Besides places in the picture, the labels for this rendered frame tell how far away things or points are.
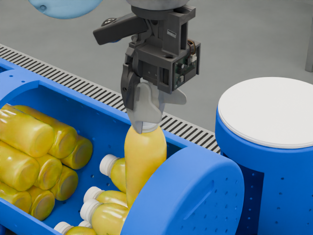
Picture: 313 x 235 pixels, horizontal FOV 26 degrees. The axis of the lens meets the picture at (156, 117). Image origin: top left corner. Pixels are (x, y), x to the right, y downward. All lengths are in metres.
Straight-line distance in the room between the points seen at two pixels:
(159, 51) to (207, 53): 2.96
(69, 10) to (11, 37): 3.43
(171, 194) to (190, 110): 2.39
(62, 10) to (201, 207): 0.47
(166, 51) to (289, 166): 0.61
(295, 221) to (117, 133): 0.49
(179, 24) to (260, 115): 0.66
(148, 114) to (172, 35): 0.13
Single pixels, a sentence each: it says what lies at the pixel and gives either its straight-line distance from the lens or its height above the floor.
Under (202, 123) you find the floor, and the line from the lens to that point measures 3.29.
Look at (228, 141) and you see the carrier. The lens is 1.49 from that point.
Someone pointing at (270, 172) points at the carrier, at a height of 0.96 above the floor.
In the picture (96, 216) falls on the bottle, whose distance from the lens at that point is 1.14.
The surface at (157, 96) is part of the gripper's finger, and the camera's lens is 1.03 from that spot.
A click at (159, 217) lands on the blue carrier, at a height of 1.20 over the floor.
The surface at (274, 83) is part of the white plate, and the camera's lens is 1.64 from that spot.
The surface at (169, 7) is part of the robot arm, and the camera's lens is 0.89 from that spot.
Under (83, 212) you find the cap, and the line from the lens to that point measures 1.16.
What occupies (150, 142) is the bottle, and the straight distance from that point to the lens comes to 1.03.
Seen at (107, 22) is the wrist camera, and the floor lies 1.44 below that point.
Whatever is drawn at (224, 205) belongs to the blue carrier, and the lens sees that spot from 1.15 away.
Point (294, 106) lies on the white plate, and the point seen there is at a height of 1.04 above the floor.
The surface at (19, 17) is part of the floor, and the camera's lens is 4.37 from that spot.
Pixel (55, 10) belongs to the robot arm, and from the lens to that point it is 0.71.
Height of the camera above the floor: 1.88
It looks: 34 degrees down
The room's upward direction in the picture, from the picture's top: straight up
